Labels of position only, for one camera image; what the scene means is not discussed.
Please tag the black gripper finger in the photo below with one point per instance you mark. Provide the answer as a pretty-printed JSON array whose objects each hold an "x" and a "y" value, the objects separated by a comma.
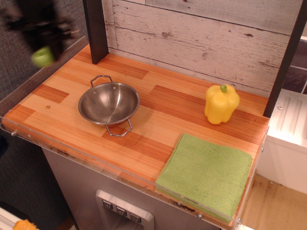
[{"x": 60, "y": 51}]

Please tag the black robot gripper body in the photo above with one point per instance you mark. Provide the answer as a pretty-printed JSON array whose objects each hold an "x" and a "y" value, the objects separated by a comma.
[{"x": 40, "y": 23}]

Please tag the green handled grey spatula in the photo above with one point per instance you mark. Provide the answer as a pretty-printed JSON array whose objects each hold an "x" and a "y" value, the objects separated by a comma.
[{"x": 43, "y": 57}]

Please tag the yellow toy bell pepper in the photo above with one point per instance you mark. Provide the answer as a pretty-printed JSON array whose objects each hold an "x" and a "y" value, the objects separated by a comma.
[{"x": 221, "y": 102}]

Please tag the clear acrylic table guard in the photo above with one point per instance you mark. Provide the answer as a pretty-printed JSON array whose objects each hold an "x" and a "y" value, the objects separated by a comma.
[{"x": 87, "y": 162}]

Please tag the silver toy dispenser panel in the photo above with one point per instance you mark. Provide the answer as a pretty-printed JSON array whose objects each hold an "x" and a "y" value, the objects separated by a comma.
[{"x": 118, "y": 214}]

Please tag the orange object bottom left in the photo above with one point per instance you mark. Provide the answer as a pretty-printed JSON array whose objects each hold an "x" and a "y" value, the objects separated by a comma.
[{"x": 24, "y": 225}]

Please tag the green knitted cloth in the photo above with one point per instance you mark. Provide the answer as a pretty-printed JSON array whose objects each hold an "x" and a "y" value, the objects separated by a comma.
[{"x": 206, "y": 176}]

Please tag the white toy sink unit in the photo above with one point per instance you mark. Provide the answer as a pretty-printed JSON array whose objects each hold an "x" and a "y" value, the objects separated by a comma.
[{"x": 284, "y": 153}]

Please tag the small steel bowl with handles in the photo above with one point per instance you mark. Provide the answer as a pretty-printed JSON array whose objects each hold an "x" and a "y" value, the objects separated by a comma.
[{"x": 109, "y": 103}]

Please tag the dark right shelf post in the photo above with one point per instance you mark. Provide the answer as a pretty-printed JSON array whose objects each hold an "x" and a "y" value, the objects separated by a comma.
[{"x": 287, "y": 59}]

